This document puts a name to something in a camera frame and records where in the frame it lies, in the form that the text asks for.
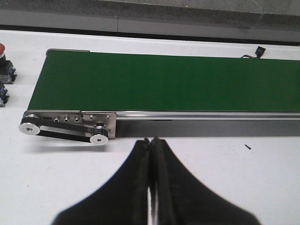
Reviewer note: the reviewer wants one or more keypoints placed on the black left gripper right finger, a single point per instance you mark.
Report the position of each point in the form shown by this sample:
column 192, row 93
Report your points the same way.
column 179, row 198

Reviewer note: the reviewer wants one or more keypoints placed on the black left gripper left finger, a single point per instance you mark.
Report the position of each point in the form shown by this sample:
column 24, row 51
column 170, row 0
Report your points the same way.
column 122, row 200

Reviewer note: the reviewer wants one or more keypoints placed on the red mushroom push button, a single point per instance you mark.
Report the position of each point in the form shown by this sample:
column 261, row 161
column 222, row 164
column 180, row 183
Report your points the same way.
column 7, row 70

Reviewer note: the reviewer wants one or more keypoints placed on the white pulley right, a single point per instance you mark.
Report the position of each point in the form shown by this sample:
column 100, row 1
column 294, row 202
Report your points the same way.
column 99, row 139

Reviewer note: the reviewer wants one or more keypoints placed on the white pulley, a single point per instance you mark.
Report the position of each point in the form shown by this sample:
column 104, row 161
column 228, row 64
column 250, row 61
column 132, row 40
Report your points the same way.
column 99, row 139
column 29, row 128

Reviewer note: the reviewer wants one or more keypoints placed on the black drive belt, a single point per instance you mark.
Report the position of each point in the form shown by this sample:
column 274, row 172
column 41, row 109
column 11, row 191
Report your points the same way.
column 65, row 131

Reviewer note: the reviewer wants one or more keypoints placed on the white pulley left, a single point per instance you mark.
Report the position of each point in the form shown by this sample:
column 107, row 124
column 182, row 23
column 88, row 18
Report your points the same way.
column 29, row 128

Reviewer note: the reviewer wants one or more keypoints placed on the green conveyor belt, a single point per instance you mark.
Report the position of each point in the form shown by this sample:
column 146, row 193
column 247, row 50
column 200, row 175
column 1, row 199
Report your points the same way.
column 138, row 82

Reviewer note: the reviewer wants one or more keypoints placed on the push button black blue base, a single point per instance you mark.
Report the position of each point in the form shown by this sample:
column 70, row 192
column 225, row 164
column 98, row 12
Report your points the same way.
column 3, row 95

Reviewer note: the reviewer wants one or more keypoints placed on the grey stone slab right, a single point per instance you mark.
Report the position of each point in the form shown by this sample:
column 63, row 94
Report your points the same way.
column 233, row 20

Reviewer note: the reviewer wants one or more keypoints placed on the grey stone slab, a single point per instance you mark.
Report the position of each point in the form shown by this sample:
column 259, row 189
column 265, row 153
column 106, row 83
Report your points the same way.
column 233, row 20
column 62, row 14

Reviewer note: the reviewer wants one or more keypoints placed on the grey stone slab left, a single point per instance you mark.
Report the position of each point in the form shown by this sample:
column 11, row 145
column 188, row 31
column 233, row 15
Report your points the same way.
column 62, row 14

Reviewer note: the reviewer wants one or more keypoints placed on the steel motor bracket plate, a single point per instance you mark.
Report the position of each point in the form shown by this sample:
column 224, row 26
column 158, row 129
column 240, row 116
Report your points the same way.
column 107, row 119

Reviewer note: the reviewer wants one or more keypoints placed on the black sensor with cable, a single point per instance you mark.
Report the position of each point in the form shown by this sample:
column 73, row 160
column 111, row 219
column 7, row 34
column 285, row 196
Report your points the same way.
column 258, row 53

